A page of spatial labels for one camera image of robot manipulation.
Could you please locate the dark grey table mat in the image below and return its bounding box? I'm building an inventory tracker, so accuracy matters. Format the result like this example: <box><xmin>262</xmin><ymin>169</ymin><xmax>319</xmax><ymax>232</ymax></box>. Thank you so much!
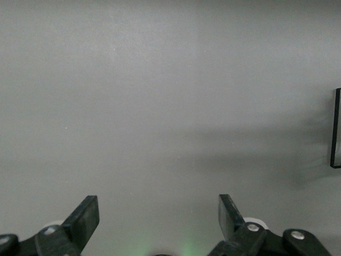
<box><xmin>0</xmin><ymin>0</ymin><xmax>341</xmax><ymax>256</ymax></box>

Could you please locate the black wire cup holder rack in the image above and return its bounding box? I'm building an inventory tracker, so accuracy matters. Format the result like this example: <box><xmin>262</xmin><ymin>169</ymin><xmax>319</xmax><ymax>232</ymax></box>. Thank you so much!
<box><xmin>330</xmin><ymin>87</ymin><xmax>341</xmax><ymax>169</ymax></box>

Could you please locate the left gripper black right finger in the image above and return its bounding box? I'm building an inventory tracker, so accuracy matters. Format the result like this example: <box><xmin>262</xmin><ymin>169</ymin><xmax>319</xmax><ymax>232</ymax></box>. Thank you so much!
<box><xmin>207</xmin><ymin>194</ymin><xmax>331</xmax><ymax>256</ymax></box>

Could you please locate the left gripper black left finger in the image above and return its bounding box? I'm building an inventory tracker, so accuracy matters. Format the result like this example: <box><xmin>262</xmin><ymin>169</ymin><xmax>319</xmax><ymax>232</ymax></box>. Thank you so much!
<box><xmin>0</xmin><ymin>195</ymin><xmax>100</xmax><ymax>256</ymax></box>

